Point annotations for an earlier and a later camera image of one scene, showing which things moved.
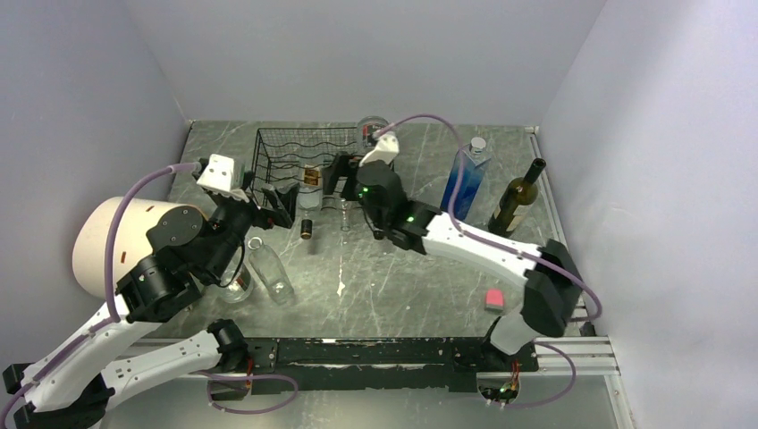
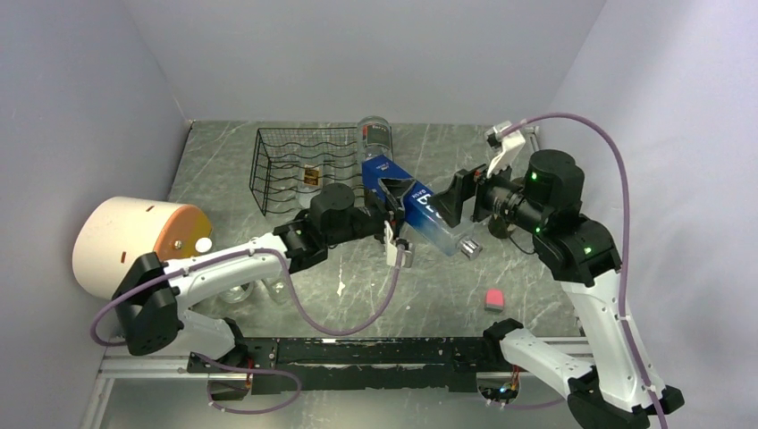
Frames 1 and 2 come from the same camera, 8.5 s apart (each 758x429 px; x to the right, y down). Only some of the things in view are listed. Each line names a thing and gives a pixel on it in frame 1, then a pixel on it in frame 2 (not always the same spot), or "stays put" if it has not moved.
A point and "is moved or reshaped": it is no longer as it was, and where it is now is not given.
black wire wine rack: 298,155 stays put
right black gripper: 332,172 -> 450,203
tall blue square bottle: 475,166 is moved or reshaped
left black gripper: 284,206 -> 396,189
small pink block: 494,298 stays put
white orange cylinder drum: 91,240 stays put
